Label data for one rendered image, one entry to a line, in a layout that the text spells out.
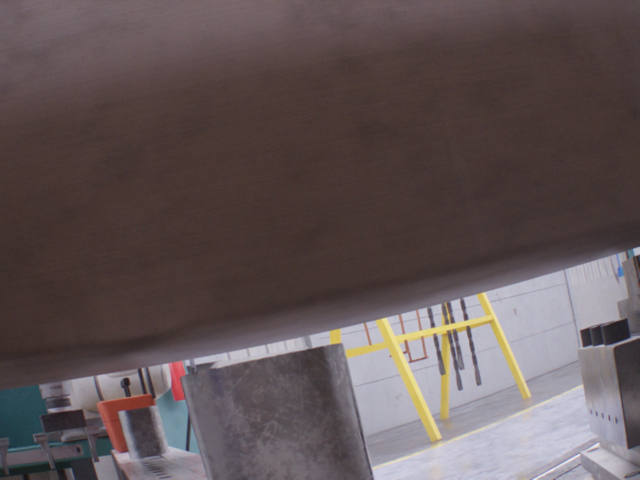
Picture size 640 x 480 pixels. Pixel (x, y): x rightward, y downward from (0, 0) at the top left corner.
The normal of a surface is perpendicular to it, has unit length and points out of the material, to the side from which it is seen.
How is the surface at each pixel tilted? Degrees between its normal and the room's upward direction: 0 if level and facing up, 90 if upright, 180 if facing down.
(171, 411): 90
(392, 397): 90
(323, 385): 90
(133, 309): 90
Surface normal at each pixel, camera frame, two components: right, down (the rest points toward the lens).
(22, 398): 0.39, -0.22
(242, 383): -0.19, -0.10
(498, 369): 0.58, -0.25
